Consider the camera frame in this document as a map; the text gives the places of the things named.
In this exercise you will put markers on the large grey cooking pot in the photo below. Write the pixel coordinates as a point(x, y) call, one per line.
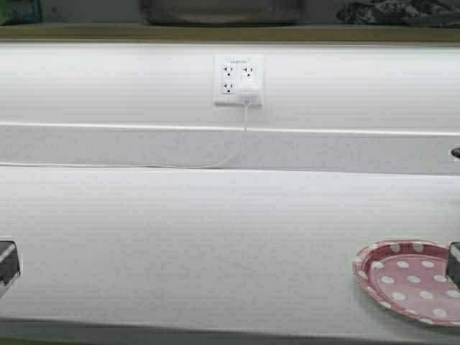
point(221, 13)

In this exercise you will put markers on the white plug adapter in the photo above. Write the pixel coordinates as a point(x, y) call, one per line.
point(248, 91)

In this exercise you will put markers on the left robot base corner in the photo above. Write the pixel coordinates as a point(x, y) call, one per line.
point(10, 269)

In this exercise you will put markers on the white wall power outlet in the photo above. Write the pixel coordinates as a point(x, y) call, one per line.
point(229, 71)

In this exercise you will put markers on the patterned cloth on shelf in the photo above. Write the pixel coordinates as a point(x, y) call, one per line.
point(444, 14)

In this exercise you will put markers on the blue green box on shelf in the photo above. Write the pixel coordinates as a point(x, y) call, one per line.
point(20, 12)

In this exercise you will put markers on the pink polka dot plate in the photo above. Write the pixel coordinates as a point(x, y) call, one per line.
point(408, 277)

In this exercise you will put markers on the small black cooking pot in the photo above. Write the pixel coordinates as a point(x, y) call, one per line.
point(455, 152)

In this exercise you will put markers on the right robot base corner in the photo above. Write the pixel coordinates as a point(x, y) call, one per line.
point(453, 264)

